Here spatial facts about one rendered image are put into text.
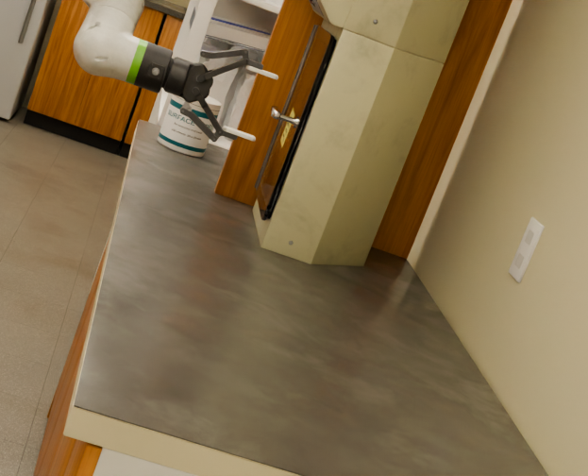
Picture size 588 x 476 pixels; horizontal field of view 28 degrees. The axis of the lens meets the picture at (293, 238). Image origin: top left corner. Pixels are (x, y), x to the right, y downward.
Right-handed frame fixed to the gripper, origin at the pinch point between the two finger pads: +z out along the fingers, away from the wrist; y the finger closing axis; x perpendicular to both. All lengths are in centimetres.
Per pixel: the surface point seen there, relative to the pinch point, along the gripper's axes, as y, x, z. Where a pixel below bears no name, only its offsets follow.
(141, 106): -82, 490, -16
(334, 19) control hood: 22.3, -11.0, 6.4
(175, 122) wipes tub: -19, 61, -13
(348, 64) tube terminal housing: 15.0, -11.0, 12.2
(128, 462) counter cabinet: -31, -115, -13
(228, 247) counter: -26.0, -19.6, 1.5
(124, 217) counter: -26.0, -23.4, -19.8
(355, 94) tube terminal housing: 9.9, -10.9, 15.6
